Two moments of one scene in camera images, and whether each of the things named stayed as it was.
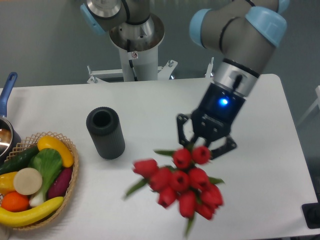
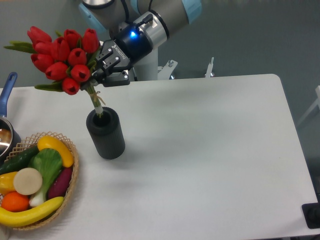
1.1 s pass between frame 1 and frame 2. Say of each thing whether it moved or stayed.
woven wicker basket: stayed
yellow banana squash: stayed
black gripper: moved
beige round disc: stayed
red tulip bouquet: moved
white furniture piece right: stayed
